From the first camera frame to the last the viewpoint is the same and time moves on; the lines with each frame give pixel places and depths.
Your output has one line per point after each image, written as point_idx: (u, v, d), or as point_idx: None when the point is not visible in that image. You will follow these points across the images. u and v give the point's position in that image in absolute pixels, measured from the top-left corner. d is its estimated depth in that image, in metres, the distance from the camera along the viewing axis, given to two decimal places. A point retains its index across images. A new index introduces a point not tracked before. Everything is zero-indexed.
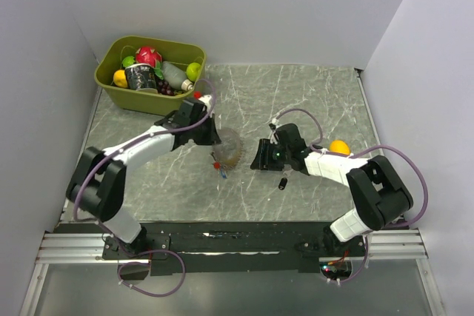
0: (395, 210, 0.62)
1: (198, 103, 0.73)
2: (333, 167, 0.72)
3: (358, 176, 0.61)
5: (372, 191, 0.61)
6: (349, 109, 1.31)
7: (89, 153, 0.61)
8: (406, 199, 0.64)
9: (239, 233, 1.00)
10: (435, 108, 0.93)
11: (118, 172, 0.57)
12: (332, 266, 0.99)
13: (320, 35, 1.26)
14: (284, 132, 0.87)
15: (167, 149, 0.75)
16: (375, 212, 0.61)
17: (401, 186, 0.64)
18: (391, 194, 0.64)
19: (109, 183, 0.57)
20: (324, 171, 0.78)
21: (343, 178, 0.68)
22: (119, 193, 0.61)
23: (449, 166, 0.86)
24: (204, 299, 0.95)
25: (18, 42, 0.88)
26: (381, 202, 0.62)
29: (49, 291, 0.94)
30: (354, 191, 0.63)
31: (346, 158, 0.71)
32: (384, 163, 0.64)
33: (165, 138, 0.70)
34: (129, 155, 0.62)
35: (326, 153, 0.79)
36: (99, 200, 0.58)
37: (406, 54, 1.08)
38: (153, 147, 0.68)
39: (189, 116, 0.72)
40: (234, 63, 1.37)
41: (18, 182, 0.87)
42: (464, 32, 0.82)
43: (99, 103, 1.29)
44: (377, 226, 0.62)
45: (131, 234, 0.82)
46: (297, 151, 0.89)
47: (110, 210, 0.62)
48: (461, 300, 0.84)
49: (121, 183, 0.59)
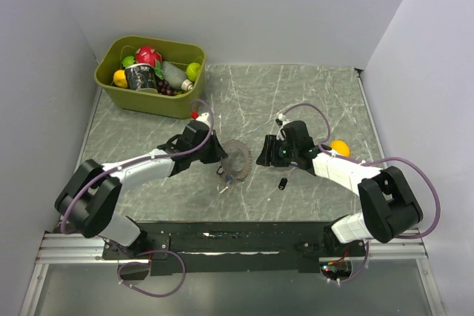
0: (404, 224, 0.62)
1: (201, 129, 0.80)
2: (343, 174, 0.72)
3: (370, 188, 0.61)
5: (384, 203, 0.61)
6: (349, 109, 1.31)
7: (87, 166, 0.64)
8: (417, 214, 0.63)
9: (239, 233, 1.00)
10: (435, 109, 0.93)
11: (112, 188, 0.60)
12: (332, 266, 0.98)
13: (320, 35, 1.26)
14: (292, 129, 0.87)
15: (165, 174, 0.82)
16: (383, 224, 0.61)
17: (412, 201, 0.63)
18: (401, 208, 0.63)
19: (101, 198, 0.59)
20: (332, 175, 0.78)
21: (352, 185, 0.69)
22: (109, 211, 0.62)
23: (449, 166, 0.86)
24: (204, 299, 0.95)
25: (18, 43, 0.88)
26: (390, 215, 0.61)
29: (50, 291, 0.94)
30: (364, 201, 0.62)
31: (359, 165, 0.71)
32: (398, 175, 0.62)
33: (165, 161, 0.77)
34: (127, 174, 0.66)
35: (335, 156, 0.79)
36: (88, 213, 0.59)
37: (406, 55, 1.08)
38: (152, 169, 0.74)
39: (191, 141, 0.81)
40: (234, 63, 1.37)
41: (19, 182, 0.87)
42: (464, 33, 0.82)
43: (99, 102, 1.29)
44: (384, 237, 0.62)
45: (129, 238, 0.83)
46: (304, 149, 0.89)
47: (97, 226, 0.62)
48: (461, 301, 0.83)
49: (112, 200, 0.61)
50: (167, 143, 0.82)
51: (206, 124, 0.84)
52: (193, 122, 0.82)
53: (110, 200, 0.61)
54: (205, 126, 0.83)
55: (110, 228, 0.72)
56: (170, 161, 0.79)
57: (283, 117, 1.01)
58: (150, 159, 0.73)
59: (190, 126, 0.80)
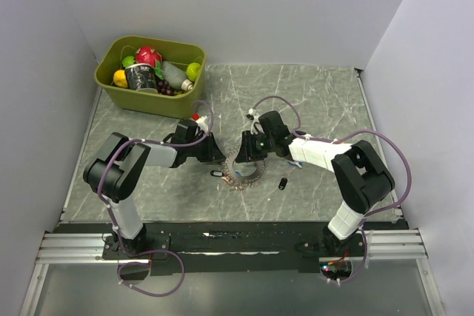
0: (377, 192, 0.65)
1: (190, 125, 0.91)
2: (318, 154, 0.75)
3: (342, 162, 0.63)
5: (357, 175, 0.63)
6: (349, 109, 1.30)
7: (115, 137, 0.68)
8: (388, 181, 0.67)
9: (239, 233, 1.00)
10: (434, 106, 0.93)
11: (144, 149, 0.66)
12: (332, 266, 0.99)
13: (321, 35, 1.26)
14: (267, 120, 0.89)
15: (169, 164, 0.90)
16: (359, 195, 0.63)
17: (383, 170, 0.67)
18: (373, 177, 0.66)
19: (137, 156, 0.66)
20: (307, 157, 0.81)
21: (327, 163, 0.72)
22: (139, 173, 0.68)
23: (450, 165, 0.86)
24: (204, 299, 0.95)
25: (18, 43, 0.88)
26: (364, 185, 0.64)
29: (50, 291, 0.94)
30: (339, 175, 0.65)
31: (332, 144, 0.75)
32: (366, 147, 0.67)
33: (169, 149, 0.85)
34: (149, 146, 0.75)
35: (310, 139, 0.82)
36: (127, 171, 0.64)
37: (406, 53, 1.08)
38: (161, 156, 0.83)
39: (184, 138, 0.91)
40: (234, 63, 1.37)
41: (19, 181, 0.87)
42: (463, 31, 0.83)
43: (99, 103, 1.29)
44: (362, 206, 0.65)
45: (135, 227, 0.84)
46: (281, 138, 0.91)
47: (127, 187, 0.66)
48: (461, 301, 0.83)
49: (144, 161, 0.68)
50: None
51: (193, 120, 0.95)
52: (182, 121, 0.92)
53: (144, 160, 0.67)
54: (193, 122, 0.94)
55: (126, 208, 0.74)
56: (173, 152, 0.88)
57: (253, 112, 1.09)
58: (160, 144, 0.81)
59: (181, 124, 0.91)
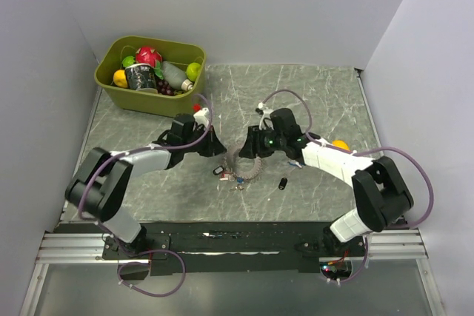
0: (395, 212, 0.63)
1: (187, 122, 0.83)
2: (335, 164, 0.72)
3: (364, 180, 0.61)
5: (378, 195, 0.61)
6: (349, 109, 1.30)
7: (95, 154, 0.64)
8: (407, 201, 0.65)
9: (239, 233, 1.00)
10: (434, 107, 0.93)
11: (125, 169, 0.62)
12: (332, 266, 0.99)
13: (320, 35, 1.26)
14: (280, 118, 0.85)
15: (163, 166, 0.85)
16: (378, 215, 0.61)
17: (404, 189, 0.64)
18: (392, 196, 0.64)
19: (118, 175, 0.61)
20: (322, 164, 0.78)
21: (345, 176, 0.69)
22: (124, 192, 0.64)
23: (449, 165, 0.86)
24: (204, 299, 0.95)
25: (18, 43, 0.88)
26: (384, 205, 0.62)
29: (50, 291, 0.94)
30: (358, 193, 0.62)
31: (350, 155, 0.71)
32: (389, 164, 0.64)
33: (162, 152, 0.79)
34: (134, 158, 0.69)
35: (326, 146, 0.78)
36: (107, 192, 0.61)
37: (406, 53, 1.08)
38: (152, 160, 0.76)
39: (181, 135, 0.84)
40: (234, 63, 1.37)
41: (19, 181, 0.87)
42: (464, 31, 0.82)
43: (99, 102, 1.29)
44: (378, 226, 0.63)
45: (132, 234, 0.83)
46: (292, 138, 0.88)
47: (113, 207, 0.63)
48: (461, 301, 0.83)
49: (128, 179, 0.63)
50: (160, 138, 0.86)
51: (190, 115, 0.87)
52: (180, 115, 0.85)
53: (126, 177, 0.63)
54: (190, 117, 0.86)
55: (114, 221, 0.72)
56: (167, 153, 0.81)
57: (263, 106, 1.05)
58: (150, 149, 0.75)
59: (177, 120, 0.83)
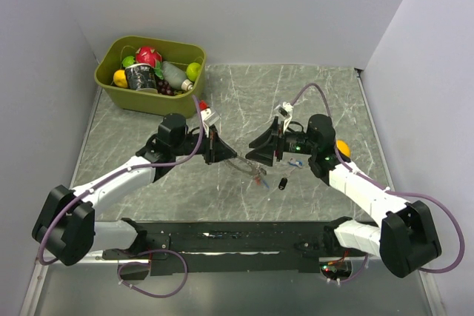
0: (421, 261, 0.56)
1: (176, 127, 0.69)
2: (365, 198, 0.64)
3: (396, 226, 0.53)
5: (407, 241, 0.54)
6: (349, 109, 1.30)
7: (57, 194, 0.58)
8: (436, 251, 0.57)
9: (238, 233, 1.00)
10: (433, 107, 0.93)
11: (83, 215, 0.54)
12: (332, 266, 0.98)
13: (320, 35, 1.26)
14: (321, 135, 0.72)
15: (149, 180, 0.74)
16: (401, 263, 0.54)
17: (434, 240, 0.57)
18: (421, 244, 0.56)
19: (75, 223, 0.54)
20: (349, 192, 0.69)
21: (372, 214, 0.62)
22: (89, 235, 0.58)
23: (449, 164, 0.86)
24: (204, 298, 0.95)
25: (19, 42, 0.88)
26: (411, 254, 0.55)
29: (50, 291, 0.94)
30: (386, 237, 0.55)
31: (383, 192, 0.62)
32: (425, 213, 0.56)
33: (144, 171, 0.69)
34: (100, 195, 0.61)
35: (357, 173, 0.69)
36: (67, 240, 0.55)
37: (406, 53, 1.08)
38: (129, 183, 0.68)
39: (169, 141, 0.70)
40: (234, 63, 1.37)
41: (20, 181, 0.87)
42: (463, 32, 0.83)
43: (99, 102, 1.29)
44: (400, 273, 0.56)
45: (127, 241, 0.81)
46: (323, 155, 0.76)
47: (78, 251, 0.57)
48: (461, 300, 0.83)
49: (91, 222, 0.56)
50: (149, 145, 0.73)
51: (181, 115, 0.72)
52: (167, 118, 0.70)
53: (87, 222, 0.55)
54: (181, 118, 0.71)
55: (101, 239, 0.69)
56: (151, 169, 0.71)
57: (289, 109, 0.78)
58: (127, 172, 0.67)
59: (164, 124, 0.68)
